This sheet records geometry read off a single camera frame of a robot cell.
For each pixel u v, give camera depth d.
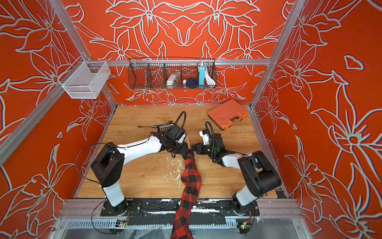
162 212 0.73
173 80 0.92
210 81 0.91
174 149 0.73
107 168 0.46
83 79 0.91
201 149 0.79
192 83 0.96
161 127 1.04
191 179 0.78
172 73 0.96
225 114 1.07
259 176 0.45
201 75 0.86
